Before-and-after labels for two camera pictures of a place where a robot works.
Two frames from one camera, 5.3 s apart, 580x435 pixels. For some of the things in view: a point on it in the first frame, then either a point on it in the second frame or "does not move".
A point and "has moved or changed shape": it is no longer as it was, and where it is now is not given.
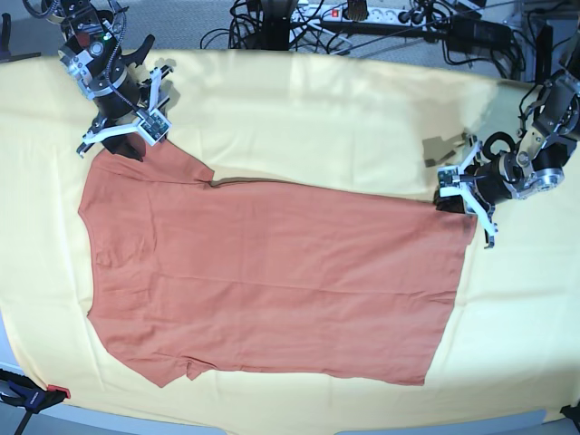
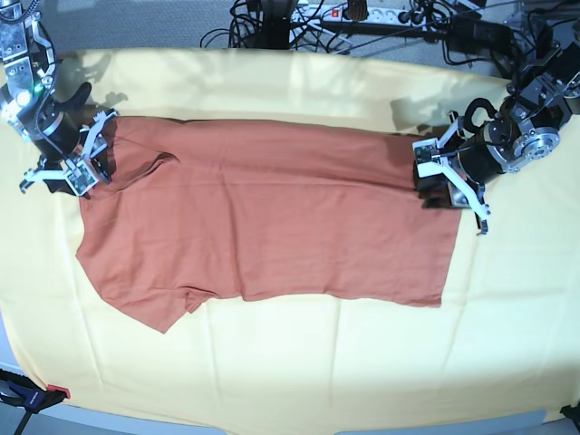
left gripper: (119, 93) -> (53, 130)
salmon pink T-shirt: (267, 276) has moved or changed shape
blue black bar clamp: (21, 391) does not move
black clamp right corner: (573, 412) does not move
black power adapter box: (468, 33) does not move
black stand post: (275, 15) does not move
